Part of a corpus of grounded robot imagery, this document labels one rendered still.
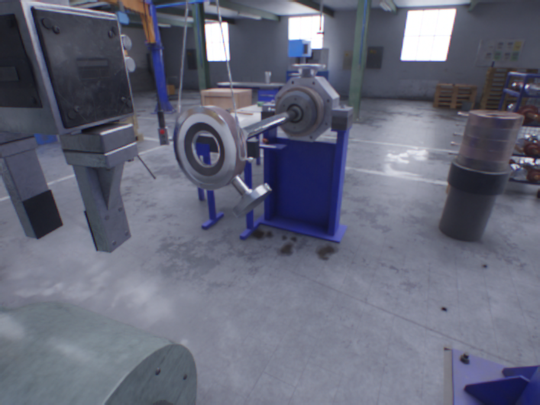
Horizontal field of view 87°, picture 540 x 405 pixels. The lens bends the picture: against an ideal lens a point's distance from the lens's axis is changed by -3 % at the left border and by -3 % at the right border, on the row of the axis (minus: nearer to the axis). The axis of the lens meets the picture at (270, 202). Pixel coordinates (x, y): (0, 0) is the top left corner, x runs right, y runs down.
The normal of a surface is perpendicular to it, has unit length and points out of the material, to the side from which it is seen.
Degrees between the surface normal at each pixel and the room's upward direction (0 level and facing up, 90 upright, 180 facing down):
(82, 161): 90
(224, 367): 0
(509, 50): 90
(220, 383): 0
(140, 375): 90
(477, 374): 0
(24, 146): 90
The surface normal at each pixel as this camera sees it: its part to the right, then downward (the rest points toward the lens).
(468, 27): -0.47, 0.39
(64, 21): 0.97, 0.11
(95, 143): -0.26, 0.42
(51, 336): 0.14, -0.97
